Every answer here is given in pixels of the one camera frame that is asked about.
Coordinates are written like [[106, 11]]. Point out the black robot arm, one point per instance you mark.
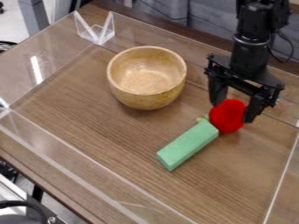
[[243, 70]]

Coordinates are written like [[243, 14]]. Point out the green rectangular block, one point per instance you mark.
[[186, 145]]

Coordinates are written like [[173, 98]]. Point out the clear acrylic corner bracket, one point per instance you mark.
[[95, 33]]

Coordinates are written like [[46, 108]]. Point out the clear acrylic tray enclosure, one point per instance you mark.
[[89, 149]]

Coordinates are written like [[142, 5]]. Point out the light wooden bowl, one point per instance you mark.
[[146, 77]]

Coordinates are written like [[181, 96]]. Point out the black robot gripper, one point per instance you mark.
[[261, 83]]

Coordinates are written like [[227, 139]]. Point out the grey table leg post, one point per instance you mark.
[[34, 15]]

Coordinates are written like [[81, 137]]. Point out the red fuzzy ball fruit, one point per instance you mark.
[[226, 116]]

